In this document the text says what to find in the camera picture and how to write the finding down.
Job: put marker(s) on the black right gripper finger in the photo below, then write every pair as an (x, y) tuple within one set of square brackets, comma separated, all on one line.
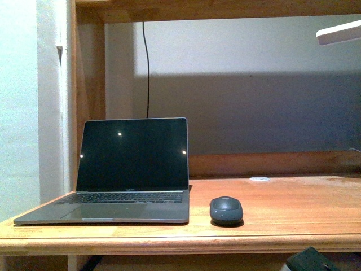
[(309, 259)]

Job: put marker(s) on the dark grey computer mouse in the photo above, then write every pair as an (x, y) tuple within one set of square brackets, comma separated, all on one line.
[(226, 211)]

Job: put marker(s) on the wooden desk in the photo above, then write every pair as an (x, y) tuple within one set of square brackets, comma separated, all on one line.
[(311, 199)]

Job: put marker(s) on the white round sticker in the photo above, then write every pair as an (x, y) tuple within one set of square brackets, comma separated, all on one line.
[(260, 179)]

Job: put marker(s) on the grey laptop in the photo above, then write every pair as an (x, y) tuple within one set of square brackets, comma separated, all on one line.
[(132, 171)]

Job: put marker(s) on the white desk lamp head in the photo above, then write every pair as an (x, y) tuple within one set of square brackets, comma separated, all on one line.
[(340, 33)]

